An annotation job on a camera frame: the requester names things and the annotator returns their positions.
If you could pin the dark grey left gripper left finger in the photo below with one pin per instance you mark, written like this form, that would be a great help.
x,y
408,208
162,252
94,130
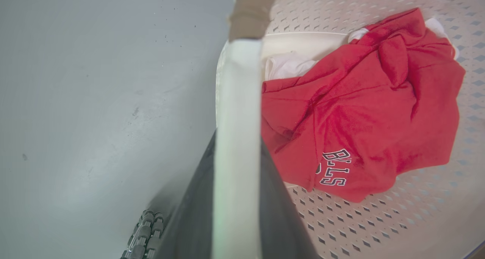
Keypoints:
x,y
191,221

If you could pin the red Bulls jersey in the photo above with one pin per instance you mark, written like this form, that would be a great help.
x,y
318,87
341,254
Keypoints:
x,y
363,111

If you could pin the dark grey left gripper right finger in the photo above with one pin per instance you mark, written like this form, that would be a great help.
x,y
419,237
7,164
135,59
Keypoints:
x,y
278,221

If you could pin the white garment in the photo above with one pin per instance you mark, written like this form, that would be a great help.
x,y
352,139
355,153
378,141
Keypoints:
x,y
288,67

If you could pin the white perforated plastic laundry basket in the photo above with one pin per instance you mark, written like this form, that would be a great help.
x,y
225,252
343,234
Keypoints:
x,y
379,228

